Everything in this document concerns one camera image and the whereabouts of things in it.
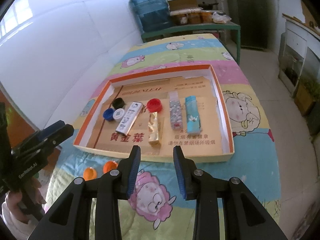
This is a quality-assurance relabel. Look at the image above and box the orange bottle cap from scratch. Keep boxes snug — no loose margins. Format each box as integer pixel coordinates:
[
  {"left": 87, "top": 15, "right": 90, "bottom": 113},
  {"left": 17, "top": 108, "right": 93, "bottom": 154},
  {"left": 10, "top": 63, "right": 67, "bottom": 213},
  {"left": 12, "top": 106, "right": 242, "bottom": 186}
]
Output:
[
  {"left": 103, "top": 161, "right": 118, "bottom": 174},
  {"left": 83, "top": 167, "right": 98, "bottom": 181}
]

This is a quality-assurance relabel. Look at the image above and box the blue bottle cap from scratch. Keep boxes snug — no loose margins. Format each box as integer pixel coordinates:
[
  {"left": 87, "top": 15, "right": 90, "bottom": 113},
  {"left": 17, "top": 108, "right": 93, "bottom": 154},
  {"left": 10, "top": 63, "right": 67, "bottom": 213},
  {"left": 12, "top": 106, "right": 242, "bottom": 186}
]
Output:
[{"left": 103, "top": 108, "right": 114, "bottom": 121}]

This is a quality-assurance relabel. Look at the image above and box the white QR code cap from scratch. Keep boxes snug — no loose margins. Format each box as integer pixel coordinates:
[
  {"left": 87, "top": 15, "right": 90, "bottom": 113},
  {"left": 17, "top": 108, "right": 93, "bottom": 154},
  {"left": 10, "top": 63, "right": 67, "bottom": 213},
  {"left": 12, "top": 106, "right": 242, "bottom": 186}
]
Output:
[{"left": 113, "top": 108, "right": 126, "bottom": 122}]

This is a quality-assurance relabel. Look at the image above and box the black bottle cap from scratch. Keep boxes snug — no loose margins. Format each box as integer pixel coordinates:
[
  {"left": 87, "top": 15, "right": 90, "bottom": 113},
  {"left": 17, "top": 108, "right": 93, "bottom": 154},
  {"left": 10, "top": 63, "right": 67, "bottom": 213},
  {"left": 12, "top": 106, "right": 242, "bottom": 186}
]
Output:
[{"left": 112, "top": 98, "right": 125, "bottom": 110}]

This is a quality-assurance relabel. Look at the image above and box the white Hello Kitty lighter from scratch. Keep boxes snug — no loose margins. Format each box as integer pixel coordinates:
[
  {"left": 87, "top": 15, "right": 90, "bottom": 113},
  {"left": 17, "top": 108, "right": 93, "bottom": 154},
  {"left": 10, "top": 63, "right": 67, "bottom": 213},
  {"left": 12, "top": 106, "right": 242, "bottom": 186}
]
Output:
[{"left": 116, "top": 102, "right": 143, "bottom": 135}]

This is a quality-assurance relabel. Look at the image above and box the gold lighter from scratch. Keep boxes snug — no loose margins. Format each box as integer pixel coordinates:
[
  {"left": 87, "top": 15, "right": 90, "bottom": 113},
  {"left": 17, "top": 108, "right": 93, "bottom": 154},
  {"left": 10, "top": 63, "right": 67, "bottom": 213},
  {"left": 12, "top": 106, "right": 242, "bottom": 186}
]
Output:
[{"left": 148, "top": 112, "right": 160, "bottom": 146}]

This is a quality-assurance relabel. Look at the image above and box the red bottle cap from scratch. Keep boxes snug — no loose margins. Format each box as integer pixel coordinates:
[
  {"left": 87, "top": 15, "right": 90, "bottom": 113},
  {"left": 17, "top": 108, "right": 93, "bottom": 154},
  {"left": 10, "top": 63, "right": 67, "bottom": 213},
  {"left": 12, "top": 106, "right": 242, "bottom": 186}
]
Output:
[{"left": 146, "top": 98, "right": 163, "bottom": 113}]

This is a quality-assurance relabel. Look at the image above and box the person's left hand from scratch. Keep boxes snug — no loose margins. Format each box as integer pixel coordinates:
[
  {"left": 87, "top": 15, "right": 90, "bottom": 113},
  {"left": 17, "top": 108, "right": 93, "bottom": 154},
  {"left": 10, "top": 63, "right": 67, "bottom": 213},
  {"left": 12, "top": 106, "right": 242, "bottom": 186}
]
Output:
[{"left": 1, "top": 177, "right": 47, "bottom": 238}]

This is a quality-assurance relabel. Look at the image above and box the red wooden door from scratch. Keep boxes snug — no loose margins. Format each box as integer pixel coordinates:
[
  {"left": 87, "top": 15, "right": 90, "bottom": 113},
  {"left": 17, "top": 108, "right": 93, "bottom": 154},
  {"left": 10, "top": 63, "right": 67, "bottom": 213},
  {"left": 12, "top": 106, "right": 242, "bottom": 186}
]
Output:
[{"left": 1, "top": 90, "right": 38, "bottom": 151}]

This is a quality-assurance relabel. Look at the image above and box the colourful cartoon quilt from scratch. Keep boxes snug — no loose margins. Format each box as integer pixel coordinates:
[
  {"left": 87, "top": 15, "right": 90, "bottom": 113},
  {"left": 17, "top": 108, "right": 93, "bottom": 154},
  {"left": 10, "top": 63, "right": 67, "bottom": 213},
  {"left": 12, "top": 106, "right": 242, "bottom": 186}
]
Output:
[{"left": 45, "top": 34, "right": 280, "bottom": 239}]

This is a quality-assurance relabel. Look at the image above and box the shallow cardboard tray box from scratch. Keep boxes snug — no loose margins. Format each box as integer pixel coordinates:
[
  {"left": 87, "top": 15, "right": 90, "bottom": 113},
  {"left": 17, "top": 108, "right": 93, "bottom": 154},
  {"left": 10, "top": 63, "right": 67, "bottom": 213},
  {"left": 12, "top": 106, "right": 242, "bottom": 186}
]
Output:
[{"left": 73, "top": 64, "right": 235, "bottom": 163}]

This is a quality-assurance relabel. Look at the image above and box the blue water jug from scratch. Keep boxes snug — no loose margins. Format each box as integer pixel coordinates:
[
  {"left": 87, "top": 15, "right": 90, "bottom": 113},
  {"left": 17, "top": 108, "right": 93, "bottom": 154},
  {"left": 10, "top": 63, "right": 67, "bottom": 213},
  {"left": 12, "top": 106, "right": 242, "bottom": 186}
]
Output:
[{"left": 131, "top": 0, "right": 172, "bottom": 33}]

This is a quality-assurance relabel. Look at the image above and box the grey kitchen counter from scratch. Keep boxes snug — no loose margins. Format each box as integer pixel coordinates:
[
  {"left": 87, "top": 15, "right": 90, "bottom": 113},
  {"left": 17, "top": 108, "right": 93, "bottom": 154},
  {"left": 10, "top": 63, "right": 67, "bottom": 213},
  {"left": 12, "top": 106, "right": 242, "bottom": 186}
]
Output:
[{"left": 278, "top": 13, "right": 320, "bottom": 131}]

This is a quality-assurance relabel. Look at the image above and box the green bench table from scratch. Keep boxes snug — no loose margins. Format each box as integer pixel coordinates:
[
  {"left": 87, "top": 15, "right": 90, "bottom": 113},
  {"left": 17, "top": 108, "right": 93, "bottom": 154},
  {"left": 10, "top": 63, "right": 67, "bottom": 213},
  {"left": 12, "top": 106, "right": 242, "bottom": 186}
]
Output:
[{"left": 141, "top": 22, "right": 241, "bottom": 65}]

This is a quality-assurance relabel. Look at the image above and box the dark green refrigerator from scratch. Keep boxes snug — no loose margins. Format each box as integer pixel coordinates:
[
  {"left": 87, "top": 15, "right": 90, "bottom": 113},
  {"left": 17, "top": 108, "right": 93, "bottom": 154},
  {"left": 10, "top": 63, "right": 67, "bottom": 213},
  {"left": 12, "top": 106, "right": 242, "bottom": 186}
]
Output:
[{"left": 227, "top": 0, "right": 268, "bottom": 50}]

